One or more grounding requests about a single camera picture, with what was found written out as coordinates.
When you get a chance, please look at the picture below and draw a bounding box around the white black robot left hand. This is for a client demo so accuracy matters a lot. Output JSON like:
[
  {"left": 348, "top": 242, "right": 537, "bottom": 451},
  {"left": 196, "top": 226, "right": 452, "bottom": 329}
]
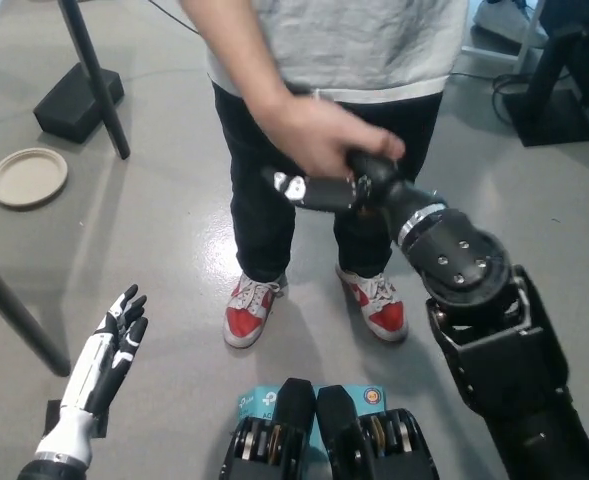
[{"left": 32, "top": 283, "right": 150, "bottom": 466}]

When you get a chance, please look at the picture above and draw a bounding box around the person's bare right hand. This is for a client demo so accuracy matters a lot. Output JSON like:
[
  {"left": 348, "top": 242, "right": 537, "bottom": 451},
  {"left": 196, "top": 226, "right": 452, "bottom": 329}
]
[{"left": 247, "top": 86, "right": 408, "bottom": 180}]

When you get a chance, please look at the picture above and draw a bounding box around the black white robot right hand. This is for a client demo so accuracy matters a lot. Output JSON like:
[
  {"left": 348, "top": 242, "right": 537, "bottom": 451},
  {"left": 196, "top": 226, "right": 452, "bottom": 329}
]
[{"left": 260, "top": 149, "right": 449, "bottom": 242}]

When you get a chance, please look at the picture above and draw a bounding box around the person in grey shirt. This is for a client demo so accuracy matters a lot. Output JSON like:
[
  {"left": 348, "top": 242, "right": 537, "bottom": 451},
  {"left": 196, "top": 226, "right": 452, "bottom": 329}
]
[{"left": 205, "top": 0, "right": 470, "bottom": 284}]

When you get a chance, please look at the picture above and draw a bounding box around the thick black slanted pole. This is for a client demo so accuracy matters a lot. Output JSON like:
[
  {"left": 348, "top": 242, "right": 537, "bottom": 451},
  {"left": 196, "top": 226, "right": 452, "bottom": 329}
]
[{"left": 0, "top": 243, "right": 72, "bottom": 378}]

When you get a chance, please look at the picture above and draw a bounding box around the red white sneaker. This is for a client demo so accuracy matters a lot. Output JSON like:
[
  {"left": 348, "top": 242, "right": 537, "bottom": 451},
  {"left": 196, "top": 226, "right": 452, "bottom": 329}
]
[
  {"left": 222, "top": 272, "right": 288, "bottom": 350},
  {"left": 335, "top": 263, "right": 409, "bottom": 345}
]

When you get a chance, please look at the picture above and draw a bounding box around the beige paper plate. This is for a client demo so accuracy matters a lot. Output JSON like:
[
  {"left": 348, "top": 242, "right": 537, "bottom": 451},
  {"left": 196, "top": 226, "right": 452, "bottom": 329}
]
[{"left": 0, "top": 146, "right": 70, "bottom": 208}]

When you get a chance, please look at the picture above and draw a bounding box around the thin black slanted pole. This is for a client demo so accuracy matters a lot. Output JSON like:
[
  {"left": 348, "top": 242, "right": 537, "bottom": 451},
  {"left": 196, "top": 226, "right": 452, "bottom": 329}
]
[{"left": 56, "top": 0, "right": 132, "bottom": 161}]

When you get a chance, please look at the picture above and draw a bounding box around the black foam block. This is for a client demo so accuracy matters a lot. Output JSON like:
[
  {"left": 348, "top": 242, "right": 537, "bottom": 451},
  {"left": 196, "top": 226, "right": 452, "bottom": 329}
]
[{"left": 33, "top": 61, "right": 126, "bottom": 145}]

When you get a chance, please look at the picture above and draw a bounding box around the black cable bundle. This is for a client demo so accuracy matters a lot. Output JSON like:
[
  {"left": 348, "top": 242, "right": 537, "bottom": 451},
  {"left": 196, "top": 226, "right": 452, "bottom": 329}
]
[{"left": 491, "top": 71, "right": 538, "bottom": 123}]

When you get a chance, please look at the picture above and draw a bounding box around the white metal frame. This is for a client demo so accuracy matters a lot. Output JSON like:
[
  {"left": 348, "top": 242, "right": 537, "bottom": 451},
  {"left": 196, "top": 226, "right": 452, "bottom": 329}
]
[{"left": 458, "top": 0, "right": 551, "bottom": 77}]

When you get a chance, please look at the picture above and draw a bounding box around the thin black floor cable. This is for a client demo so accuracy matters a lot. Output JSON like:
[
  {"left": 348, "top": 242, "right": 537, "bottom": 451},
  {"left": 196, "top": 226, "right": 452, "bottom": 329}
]
[{"left": 149, "top": 0, "right": 201, "bottom": 35}]

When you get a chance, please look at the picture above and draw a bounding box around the black stand with base plate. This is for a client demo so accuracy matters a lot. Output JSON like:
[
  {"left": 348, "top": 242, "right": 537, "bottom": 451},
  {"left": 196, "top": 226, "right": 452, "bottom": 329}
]
[{"left": 502, "top": 22, "right": 589, "bottom": 149}]

